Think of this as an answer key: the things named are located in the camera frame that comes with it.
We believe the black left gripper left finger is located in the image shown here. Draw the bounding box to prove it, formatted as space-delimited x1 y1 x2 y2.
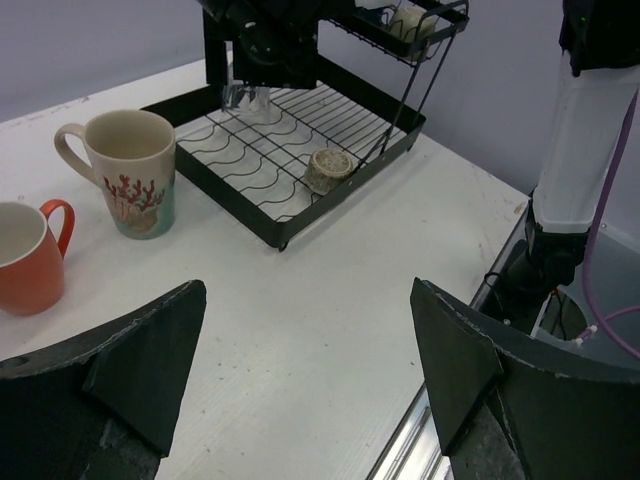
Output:
1 280 206 479

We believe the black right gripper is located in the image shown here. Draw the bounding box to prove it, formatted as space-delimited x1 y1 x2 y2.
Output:
200 1 318 90

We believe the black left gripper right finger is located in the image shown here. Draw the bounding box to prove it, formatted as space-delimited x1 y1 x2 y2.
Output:
410 279 639 479

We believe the clear glass cup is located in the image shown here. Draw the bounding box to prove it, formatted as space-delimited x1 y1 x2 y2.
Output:
222 83 271 125

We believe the small beige patterned cup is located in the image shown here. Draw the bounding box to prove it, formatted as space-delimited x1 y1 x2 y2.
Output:
304 148 354 195

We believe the orange ceramic mug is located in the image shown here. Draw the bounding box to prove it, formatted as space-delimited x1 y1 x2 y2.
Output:
1 199 75 316

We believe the tall floral cream mug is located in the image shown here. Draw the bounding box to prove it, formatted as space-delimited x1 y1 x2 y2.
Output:
54 109 176 240

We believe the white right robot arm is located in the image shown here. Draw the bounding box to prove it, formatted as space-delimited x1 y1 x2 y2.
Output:
202 1 639 306

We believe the cream round mug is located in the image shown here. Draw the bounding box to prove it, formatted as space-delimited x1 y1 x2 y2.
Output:
389 6 437 43

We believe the aluminium mounting rail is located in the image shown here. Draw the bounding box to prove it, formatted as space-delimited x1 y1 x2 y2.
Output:
366 201 528 479

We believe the black wire dish rack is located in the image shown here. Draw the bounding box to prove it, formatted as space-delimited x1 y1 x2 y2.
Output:
151 1 469 250

